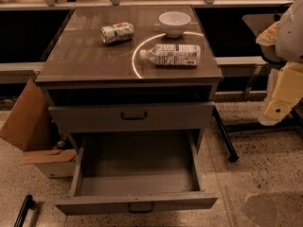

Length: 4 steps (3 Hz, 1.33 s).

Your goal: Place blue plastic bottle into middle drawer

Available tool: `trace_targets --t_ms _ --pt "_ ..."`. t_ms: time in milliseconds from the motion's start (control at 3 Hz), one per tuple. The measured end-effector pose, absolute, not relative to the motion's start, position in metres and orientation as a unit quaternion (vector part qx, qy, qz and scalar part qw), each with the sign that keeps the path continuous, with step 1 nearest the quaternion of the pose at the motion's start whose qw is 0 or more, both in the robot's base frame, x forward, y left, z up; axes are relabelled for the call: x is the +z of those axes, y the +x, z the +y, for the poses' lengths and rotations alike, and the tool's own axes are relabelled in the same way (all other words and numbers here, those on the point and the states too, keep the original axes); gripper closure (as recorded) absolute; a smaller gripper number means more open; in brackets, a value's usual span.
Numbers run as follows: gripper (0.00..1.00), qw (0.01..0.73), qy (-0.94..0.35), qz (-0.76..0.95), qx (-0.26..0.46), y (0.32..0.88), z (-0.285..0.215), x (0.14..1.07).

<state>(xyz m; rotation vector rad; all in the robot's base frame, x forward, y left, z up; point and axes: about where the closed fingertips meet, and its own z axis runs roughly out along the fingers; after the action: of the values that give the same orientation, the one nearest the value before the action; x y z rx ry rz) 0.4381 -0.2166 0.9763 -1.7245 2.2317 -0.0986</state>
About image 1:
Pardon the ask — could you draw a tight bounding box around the grey drawer cabinet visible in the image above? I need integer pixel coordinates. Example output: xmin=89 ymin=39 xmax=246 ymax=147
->
xmin=34 ymin=5 xmax=223 ymax=217

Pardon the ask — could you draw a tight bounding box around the clear plastic water bottle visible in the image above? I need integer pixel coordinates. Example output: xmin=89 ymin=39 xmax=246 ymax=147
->
xmin=139 ymin=44 xmax=201 ymax=66

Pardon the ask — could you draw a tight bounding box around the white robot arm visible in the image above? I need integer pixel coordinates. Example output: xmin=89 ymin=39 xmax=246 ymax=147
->
xmin=256 ymin=0 xmax=303 ymax=126

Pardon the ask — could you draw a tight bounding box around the brown cardboard box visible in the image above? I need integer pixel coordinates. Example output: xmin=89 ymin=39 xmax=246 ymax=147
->
xmin=0 ymin=79 xmax=77 ymax=178

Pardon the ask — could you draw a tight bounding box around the closed grey upper drawer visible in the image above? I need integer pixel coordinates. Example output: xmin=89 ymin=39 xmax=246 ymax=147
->
xmin=49 ymin=102 xmax=214 ymax=134

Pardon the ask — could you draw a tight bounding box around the black drawer handle lower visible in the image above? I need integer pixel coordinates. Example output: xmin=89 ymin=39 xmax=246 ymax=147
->
xmin=128 ymin=202 xmax=153 ymax=214

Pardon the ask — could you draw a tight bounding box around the open grey middle drawer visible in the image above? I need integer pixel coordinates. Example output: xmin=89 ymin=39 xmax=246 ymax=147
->
xmin=54 ymin=129 xmax=220 ymax=217

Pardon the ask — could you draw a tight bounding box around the black chair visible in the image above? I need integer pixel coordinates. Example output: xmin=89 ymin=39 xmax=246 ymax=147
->
xmin=211 ymin=3 xmax=303 ymax=163

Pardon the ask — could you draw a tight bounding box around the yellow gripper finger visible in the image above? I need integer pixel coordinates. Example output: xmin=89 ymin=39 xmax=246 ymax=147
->
xmin=258 ymin=61 xmax=303 ymax=126

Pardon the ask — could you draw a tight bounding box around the crushed green white can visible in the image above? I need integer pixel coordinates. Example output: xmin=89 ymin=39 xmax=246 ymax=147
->
xmin=100 ymin=22 xmax=134 ymax=44

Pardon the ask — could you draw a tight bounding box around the black bar on floor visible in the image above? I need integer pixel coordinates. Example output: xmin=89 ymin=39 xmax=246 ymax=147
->
xmin=13 ymin=195 xmax=36 ymax=227

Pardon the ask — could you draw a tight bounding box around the white bowl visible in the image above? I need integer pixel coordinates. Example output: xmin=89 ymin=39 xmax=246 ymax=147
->
xmin=159 ymin=11 xmax=191 ymax=38

